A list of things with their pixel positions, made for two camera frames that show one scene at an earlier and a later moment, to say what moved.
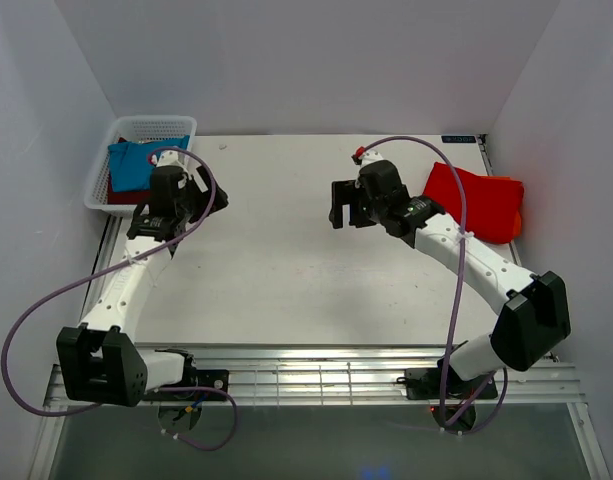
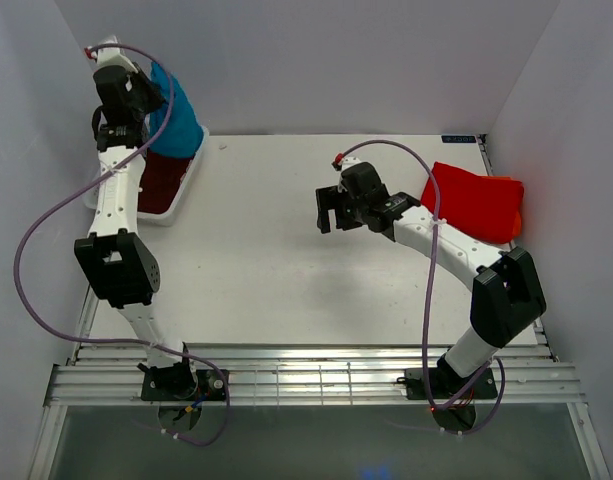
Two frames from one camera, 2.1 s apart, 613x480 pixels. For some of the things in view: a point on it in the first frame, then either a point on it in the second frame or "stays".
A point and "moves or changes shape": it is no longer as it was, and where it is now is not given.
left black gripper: (219, 202) -> (138, 77)
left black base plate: (219, 379) stays
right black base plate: (425, 383) stays
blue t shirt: (130, 167) moves or changes shape
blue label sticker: (459, 139) stays
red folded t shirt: (491, 202) stays
